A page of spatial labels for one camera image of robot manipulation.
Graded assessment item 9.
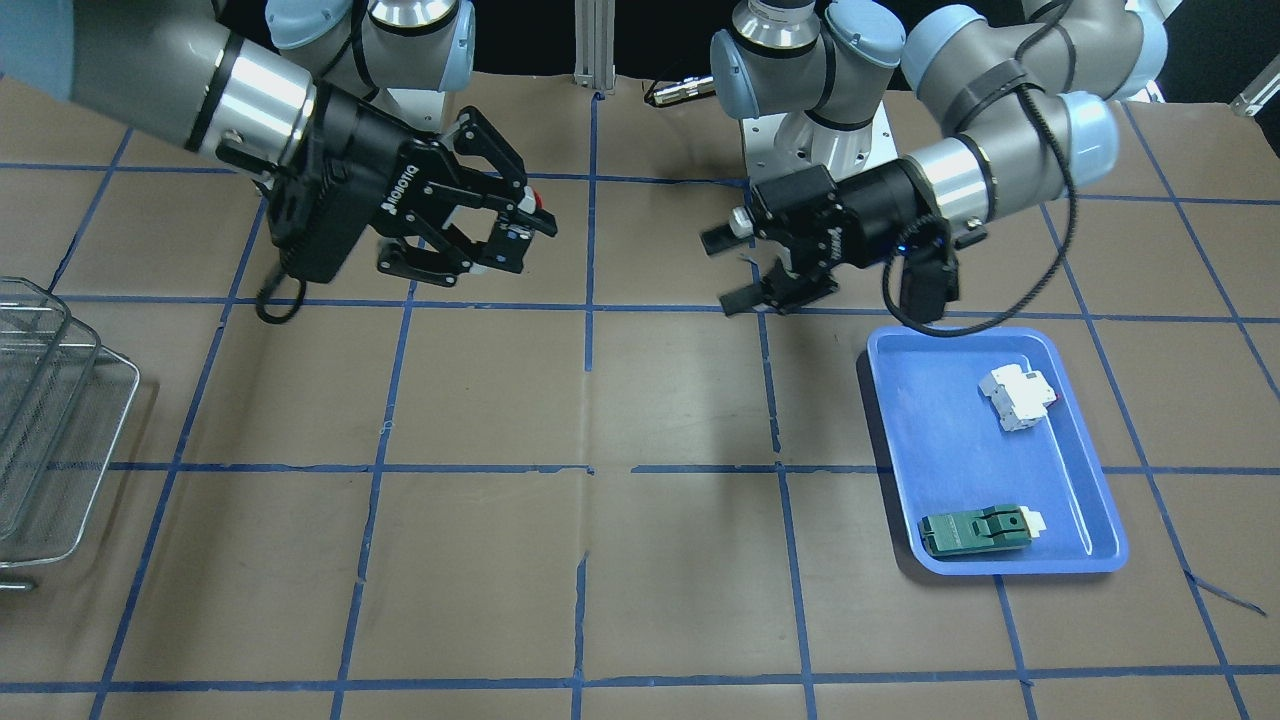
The aluminium frame post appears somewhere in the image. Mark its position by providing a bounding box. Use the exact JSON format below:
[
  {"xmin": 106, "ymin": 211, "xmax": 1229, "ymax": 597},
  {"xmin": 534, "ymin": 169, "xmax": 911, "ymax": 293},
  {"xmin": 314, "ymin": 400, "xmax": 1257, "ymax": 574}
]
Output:
[{"xmin": 573, "ymin": 0, "xmax": 616, "ymax": 95}]

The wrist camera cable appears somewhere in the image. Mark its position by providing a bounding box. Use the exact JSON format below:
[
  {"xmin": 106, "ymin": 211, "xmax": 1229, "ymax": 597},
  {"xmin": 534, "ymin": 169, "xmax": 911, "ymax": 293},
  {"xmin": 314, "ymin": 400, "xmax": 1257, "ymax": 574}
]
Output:
[
  {"xmin": 881, "ymin": 20, "xmax": 1082, "ymax": 340},
  {"xmin": 255, "ymin": 255, "xmax": 306, "ymax": 325}
]

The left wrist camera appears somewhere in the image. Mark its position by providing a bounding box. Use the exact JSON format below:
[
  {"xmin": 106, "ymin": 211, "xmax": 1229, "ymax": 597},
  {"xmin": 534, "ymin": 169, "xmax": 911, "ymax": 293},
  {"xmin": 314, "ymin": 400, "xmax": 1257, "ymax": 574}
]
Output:
[{"xmin": 899, "ymin": 241, "xmax": 959, "ymax": 324}]

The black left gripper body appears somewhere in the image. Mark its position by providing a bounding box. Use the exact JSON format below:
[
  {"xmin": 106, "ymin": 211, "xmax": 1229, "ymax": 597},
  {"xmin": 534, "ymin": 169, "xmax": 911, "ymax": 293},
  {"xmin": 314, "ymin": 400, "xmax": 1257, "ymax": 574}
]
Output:
[{"xmin": 750, "ymin": 159, "xmax": 946, "ymax": 281}]

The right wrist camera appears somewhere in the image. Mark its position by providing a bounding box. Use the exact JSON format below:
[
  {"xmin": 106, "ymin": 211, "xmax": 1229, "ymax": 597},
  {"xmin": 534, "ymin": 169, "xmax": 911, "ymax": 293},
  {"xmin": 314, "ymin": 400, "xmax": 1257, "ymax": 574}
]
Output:
[{"xmin": 268, "ymin": 146, "xmax": 347, "ymax": 283}]

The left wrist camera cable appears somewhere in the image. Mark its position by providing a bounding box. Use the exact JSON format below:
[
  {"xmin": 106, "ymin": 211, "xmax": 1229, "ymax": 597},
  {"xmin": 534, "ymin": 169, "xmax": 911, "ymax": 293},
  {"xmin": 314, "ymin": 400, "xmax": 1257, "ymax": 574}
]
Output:
[{"xmin": 881, "ymin": 20, "xmax": 1082, "ymax": 340}]

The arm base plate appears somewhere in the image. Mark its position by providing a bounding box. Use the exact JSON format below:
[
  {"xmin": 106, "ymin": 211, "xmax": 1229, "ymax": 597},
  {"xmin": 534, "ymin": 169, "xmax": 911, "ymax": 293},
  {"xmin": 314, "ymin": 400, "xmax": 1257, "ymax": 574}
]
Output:
[
  {"xmin": 740, "ymin": 105, "xmax": 899, "ymax": 188},
  {"xmin": 384, "ymin": 88, "xmax": 448, "ymax": 133}
]

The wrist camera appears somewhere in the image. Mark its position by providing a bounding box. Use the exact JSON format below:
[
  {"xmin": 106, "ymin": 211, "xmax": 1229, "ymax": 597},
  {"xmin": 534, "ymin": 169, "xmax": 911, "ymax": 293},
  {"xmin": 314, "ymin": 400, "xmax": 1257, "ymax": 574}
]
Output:
[
  {"xmin": 899, "ymin": 241, "xmax": 959, "ymax": 324},
  {"xmin": 268, "ymin": 146, "xmax": 347, "ymax": 283}
]

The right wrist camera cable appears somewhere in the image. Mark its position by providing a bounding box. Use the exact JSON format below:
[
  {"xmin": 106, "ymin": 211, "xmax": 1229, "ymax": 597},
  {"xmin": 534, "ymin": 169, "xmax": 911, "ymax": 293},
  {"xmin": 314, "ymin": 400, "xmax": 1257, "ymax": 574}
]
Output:
[{"xmin": 255, "ymin": 255, "xmax": 306, "ymax": 325}]

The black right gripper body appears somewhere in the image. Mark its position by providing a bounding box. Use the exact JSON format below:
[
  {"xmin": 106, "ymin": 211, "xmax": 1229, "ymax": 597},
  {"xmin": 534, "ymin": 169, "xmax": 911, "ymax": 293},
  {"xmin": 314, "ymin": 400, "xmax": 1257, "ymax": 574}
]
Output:
[{"xmin": 294, "ymin": 85, "xmax": 444, "ymax": 265}]

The silver wire mesh shelf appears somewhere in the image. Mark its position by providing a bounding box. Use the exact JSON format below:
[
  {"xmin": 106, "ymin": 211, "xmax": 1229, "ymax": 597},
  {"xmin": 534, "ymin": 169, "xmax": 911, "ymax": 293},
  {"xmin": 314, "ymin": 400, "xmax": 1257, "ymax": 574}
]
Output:
[{"xmin": 1, "ymin": 275, "xmax": 140, "ymax": 593}]

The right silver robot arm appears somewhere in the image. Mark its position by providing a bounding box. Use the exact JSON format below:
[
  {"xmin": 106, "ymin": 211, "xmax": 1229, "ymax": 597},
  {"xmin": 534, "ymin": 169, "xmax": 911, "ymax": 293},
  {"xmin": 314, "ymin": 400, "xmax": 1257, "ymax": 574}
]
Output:
[{"xmin": 1, "ymin": 1, "xmax": 557, "ymax": 287}]

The red emergency push button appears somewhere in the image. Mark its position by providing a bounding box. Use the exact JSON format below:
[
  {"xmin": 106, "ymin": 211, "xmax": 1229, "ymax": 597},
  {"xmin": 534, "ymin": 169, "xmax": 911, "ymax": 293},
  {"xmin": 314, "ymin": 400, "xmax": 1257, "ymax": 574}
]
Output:
[{"xmin": 483, "ymin": 186, "xmax": 558, "ymax": 274}]

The white circuit breaker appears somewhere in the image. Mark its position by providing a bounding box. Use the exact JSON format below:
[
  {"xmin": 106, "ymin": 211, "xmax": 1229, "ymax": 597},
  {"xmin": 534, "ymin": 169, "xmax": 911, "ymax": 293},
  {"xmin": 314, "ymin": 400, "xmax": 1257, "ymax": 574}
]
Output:
[{"xmin": 978, "ymin": 364, "xmax": 1059, "ymax": 432}]

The green terminal block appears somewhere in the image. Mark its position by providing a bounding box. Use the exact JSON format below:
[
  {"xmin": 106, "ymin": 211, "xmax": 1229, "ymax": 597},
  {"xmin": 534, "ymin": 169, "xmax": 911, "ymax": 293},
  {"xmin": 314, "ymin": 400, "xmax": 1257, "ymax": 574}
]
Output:
[{"xmin": 916, "ymin": 503, "xmax": 1047, "ymax": 559}]

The blue plastic tray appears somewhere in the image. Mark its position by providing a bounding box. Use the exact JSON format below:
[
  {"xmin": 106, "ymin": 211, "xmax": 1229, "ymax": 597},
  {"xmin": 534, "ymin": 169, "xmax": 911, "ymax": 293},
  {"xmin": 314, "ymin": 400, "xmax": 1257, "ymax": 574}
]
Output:
[{"xmin": 867, "ymin": 325, "xmax": 1129, "ymax": 577}]

